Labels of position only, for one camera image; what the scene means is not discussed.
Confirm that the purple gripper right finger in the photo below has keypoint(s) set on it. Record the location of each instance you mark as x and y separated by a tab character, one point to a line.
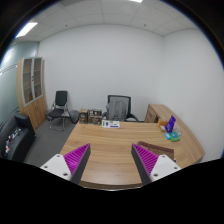
152	167

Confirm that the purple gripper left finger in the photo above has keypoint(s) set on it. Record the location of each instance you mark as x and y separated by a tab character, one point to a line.
69	166

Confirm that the wooden office desk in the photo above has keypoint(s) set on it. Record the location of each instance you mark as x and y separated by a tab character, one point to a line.
111	166

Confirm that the blue small box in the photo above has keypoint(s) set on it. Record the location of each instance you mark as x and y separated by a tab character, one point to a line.
167	135

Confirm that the green small box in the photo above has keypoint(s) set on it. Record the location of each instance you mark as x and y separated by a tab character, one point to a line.
175	139

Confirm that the purple standing card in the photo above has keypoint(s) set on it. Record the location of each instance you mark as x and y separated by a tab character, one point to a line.
170	124

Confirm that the black waste bin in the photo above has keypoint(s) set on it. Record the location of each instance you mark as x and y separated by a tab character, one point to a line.
74	116

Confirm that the white green flat box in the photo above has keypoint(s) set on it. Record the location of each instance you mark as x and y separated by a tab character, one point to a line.
110	124

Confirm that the brown box left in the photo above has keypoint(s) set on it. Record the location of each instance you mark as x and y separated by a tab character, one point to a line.
83	116

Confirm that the dark brown box right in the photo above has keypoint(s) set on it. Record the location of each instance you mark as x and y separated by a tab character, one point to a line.
95	116

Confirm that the wooden side cabinet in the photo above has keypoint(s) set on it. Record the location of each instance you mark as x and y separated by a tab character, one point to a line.
156	112

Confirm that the black visitor chair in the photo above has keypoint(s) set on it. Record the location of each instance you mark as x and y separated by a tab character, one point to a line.
59	107

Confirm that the grey mesh office chair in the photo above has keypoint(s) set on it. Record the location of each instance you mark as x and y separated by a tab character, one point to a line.
118	108

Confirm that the black leather sofa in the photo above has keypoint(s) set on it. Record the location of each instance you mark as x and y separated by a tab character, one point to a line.
16	137

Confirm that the wooden glass-door cabinet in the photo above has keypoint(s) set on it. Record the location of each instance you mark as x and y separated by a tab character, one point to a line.
30	89

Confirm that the ceiling light panel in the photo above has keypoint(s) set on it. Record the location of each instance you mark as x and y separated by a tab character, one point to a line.
28	27

